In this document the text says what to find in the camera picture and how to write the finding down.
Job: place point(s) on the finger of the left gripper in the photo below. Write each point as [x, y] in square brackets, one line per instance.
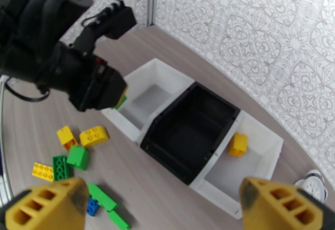
[125, 91]

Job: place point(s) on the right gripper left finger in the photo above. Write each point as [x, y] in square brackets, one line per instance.
[52, 208]

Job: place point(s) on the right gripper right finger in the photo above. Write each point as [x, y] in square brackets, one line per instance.
[274, 208]

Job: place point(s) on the long green lego brick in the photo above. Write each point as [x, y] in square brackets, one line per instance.
[102, 196]

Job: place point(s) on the rounded yellow lego brick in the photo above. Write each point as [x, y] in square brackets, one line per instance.
[93, 137]

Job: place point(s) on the small yellow lego brick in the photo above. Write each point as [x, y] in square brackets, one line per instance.
[65, 135]

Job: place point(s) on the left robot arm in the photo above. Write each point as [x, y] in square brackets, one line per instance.
[34, 17]

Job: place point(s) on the white plastic bin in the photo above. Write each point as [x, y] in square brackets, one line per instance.
[235, 174]
[157, 74]

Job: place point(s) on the small blue lego brick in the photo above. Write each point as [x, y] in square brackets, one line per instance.
[92, 207]

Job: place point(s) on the white alarm clock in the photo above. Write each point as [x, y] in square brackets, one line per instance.
[314, 184]

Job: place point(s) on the black plastic bin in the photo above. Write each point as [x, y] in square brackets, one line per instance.
[188, 132]

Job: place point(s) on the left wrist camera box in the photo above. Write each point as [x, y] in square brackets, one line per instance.
[120, 22]

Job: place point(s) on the aluminium frame post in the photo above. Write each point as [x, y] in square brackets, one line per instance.
[151, 0]

